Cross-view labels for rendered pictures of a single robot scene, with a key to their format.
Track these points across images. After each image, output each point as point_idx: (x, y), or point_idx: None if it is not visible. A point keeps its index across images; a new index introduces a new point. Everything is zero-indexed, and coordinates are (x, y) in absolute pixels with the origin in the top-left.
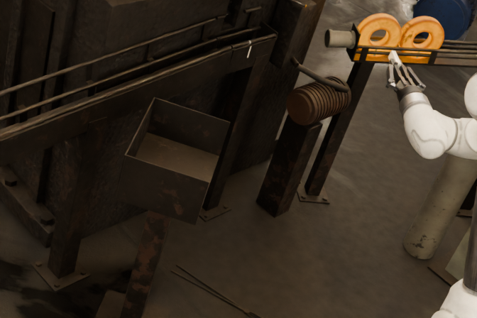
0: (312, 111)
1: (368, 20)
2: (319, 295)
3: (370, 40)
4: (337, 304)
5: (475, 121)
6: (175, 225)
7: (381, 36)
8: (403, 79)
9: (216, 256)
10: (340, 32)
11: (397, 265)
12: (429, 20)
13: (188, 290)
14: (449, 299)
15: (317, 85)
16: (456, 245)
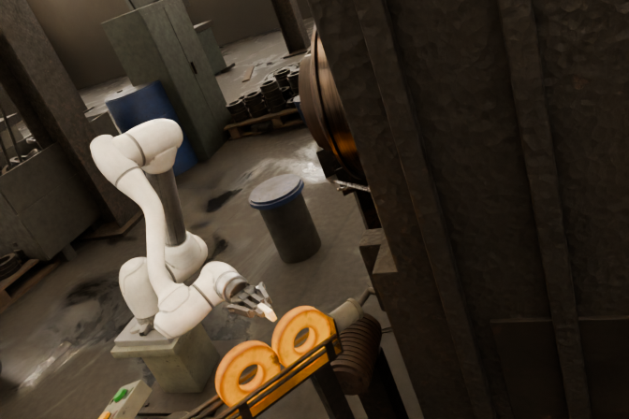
0: None
1: (311, 307)
2: (309, 393)
3: (309, 333)
4: (294, 398)
5: (175, 285)
6: None
7: (301, 356)
8: (249, 292)
9: (392, 355)
10: (342, 307)
11: None
12: (234, 347)
13: (385, 323)
14: (194, 238)
15: (353, 327)
16: None
